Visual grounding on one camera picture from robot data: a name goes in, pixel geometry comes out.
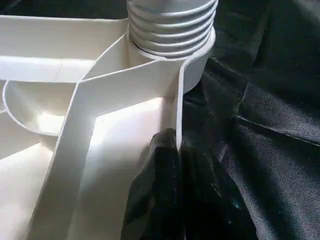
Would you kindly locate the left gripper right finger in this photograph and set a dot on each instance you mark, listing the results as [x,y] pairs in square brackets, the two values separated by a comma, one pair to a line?
[207,210]

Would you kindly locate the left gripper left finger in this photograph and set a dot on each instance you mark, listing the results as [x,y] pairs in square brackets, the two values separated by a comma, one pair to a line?
[157,200]

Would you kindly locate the white plastic table top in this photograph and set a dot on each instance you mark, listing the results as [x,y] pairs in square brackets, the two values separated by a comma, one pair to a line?
[115,140]

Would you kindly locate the white plastic table leg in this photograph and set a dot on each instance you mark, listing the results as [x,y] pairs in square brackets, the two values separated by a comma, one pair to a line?
[172,25]

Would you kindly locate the black work surface mat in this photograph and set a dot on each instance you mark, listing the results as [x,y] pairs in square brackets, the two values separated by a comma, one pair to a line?
[270,100]

